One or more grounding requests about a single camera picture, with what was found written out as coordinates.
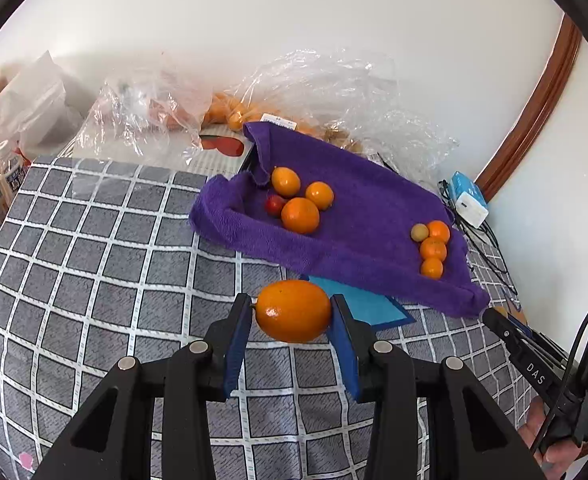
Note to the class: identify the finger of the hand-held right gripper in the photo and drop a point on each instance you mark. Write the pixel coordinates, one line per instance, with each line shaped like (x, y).
(529, 365)
(544, 342)

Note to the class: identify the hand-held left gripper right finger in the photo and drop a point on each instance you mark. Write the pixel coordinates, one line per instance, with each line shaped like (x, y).
(346, 350)

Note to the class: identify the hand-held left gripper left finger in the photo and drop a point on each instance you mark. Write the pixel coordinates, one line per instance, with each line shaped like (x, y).
(236, 345)

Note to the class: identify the large orange with stem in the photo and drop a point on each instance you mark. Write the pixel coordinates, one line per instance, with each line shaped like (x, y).
(294, 312)

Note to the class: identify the medium orange mandarin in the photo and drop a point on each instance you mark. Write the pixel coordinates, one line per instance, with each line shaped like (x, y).
(432, 268)
(440, 230)
(433, 249)
(319, 195)

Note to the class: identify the large speckled orange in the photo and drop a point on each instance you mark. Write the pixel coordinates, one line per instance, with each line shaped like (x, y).
(300, 215)

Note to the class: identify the small red fruit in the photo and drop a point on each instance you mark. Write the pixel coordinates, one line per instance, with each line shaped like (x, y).
(274, 205)

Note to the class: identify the person's right hand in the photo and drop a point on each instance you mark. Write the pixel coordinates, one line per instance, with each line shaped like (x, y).
(534, 427)

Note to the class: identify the blue paper sheet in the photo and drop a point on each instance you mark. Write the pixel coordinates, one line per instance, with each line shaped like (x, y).
(374, 310)

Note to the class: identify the tan round longan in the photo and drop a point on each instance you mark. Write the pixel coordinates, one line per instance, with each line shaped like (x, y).
(419, 232)

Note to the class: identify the purple towel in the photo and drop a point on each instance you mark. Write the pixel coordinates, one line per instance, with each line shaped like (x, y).
(364, 210)

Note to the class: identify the grey checked bedsheet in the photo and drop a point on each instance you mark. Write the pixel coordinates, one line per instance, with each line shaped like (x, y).
(98, 285)

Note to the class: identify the blue and white tissue pack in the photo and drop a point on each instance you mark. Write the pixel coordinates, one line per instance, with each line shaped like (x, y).
(471, 210)

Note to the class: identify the small glossy orange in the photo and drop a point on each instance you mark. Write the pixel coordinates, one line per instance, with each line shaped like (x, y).
(285, 181)

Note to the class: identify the white box with red print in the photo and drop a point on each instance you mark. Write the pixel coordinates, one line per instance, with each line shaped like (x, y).
(218, 147)

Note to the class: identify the tan longan cluster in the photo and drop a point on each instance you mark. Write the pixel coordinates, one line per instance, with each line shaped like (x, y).
(341, 136)

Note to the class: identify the bag of small oranges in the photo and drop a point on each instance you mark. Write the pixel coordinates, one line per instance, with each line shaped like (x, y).
(228, 112)

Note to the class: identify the crumpled clear plastic bag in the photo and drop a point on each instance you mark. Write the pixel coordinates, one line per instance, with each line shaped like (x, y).
(133, 105)

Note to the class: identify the large clear plastic bag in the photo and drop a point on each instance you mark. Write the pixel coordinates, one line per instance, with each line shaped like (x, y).
(324, 85)

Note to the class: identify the clear plastic bottle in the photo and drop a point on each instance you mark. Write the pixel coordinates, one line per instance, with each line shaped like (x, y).
(8, 175)

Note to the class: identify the white plastic bag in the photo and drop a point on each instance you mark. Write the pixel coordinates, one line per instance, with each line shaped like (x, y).
(33, 95)

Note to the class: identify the wooden door frame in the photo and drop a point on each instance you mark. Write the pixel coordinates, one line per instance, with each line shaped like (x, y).
(539, 105)

